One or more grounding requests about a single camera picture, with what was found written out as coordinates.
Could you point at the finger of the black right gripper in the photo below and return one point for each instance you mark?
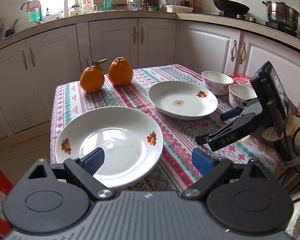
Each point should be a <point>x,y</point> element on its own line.
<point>203,139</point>

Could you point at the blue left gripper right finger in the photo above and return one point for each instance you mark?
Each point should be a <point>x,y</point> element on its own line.
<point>203,162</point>

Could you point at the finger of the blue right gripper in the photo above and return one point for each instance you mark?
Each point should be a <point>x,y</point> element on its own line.
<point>230,114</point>

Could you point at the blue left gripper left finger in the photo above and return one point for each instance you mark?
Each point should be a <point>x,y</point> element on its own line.
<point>92,161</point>

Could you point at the white plate with fruit print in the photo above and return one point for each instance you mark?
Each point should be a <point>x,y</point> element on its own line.
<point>182,100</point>

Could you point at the white kitchen cabinets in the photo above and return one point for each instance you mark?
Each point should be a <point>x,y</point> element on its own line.
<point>32,68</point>

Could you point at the kitchen faucet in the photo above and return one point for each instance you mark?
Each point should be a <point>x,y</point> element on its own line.
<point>33,8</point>

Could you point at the gloved right hand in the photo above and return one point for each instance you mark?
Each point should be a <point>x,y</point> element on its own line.
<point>270,134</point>

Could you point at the white pink floral bowl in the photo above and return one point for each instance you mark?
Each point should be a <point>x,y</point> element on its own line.
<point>216,82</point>

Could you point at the orange with leaf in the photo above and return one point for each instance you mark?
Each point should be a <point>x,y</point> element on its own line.
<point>92,78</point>

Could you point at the orange without leaf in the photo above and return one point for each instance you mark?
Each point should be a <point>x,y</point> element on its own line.
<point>120,72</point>

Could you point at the steel pot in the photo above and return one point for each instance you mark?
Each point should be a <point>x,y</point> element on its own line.
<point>282,14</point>

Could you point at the black wok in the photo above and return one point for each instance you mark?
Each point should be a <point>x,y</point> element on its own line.
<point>231,7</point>

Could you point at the teal bottle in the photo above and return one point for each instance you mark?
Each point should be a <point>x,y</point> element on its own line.
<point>107,5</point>

